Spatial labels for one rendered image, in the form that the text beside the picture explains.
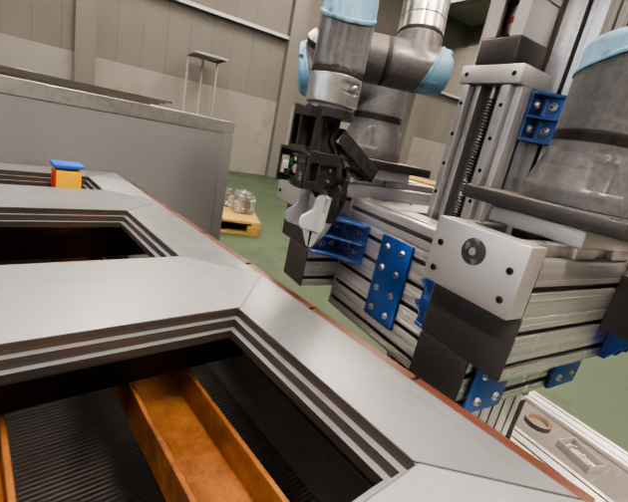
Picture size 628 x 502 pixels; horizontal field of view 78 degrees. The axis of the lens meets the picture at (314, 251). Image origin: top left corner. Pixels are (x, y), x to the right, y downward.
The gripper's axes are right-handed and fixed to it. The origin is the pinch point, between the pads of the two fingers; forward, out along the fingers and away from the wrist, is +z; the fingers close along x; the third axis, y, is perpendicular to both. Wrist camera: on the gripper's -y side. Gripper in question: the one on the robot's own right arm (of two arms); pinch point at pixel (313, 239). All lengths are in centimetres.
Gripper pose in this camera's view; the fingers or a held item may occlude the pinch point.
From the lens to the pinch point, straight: 63.7
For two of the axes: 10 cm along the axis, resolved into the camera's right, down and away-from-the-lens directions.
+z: -2.0, 9.4, 2.7
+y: -7.4, 0.4, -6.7
